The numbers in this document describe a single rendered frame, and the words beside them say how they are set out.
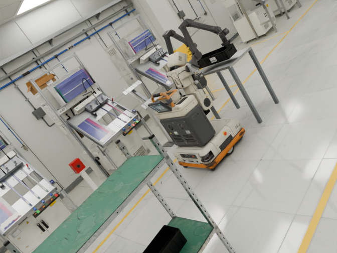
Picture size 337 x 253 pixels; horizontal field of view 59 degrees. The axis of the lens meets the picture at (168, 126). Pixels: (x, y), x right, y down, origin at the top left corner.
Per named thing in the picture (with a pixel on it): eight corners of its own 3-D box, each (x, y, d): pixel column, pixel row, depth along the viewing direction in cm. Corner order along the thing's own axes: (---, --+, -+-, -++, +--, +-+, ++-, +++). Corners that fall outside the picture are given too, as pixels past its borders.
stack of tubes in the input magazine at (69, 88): (94, 83, 436) (82, 68, 429) (67, 102, 409) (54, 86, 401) (91, 85, 446) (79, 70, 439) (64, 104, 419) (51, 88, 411)
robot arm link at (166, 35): (159, 32, 347) (166, 31, 340) (167, 30, 356) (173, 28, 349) (170, 70, 362) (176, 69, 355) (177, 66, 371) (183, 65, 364)
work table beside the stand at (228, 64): (261, 123, 353) (229, 66, 330) (220, 126, 412) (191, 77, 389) (279, 101, 374) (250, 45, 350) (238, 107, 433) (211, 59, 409)
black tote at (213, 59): (198, 69, 387) (193, 62, 384) (205, 62, 395) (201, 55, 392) (229, 58, 339) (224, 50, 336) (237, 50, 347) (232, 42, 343)
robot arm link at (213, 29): (182, 26, 327) (186, 22, 317) (182, 21, 328) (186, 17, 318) (217, 35, 340) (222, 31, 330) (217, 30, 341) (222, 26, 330)
